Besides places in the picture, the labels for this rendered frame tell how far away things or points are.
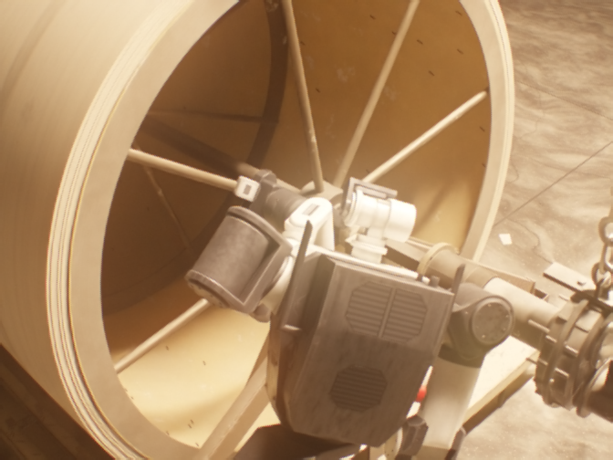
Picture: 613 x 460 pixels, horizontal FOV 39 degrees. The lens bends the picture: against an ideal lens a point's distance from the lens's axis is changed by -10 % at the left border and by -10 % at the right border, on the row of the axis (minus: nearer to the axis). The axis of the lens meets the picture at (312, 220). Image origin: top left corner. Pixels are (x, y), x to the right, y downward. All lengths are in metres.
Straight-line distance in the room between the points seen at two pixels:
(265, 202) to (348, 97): 1.32
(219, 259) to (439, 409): 0.47
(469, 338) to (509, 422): 1.57
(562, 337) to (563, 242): 2.22
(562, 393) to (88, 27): 1.26
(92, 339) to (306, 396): 0.69
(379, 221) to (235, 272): 0.26
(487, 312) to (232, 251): 0.44
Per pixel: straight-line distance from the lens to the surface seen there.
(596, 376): 2.00
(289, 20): 2.11
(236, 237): 1.54
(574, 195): 4.47
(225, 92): 3.84
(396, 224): 1.61
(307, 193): 2.38
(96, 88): 1.82
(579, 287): 1.93
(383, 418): 1.52
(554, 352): 1.90
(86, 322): 2.00
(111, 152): 1.87
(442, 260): 2.16
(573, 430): 3.16
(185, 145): 2.76
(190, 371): 3.13
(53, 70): 1.97
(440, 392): 1.67
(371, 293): 1.43
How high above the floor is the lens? 2.18
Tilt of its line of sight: 32 degrees down
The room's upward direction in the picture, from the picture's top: 1 degrees counter-clockwise
